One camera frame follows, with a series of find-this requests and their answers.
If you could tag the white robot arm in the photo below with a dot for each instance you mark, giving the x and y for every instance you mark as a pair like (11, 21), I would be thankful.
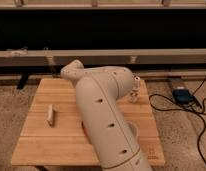
(97, 91)

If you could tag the orange bowl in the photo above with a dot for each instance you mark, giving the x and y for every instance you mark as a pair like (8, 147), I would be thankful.
(85, 131)

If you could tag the white paper cup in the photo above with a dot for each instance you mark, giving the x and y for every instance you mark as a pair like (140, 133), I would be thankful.
(133, 127)

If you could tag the small wooden block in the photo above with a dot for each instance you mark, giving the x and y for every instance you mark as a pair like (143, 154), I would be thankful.
(51, 116)

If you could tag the wooden table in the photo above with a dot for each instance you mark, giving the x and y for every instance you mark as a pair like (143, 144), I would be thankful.
(65, 144)

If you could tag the blue power adapter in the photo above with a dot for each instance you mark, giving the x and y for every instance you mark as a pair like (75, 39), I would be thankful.
(182, 96)

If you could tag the black bench leg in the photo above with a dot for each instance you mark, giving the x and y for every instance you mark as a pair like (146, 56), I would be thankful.
(23, 80)

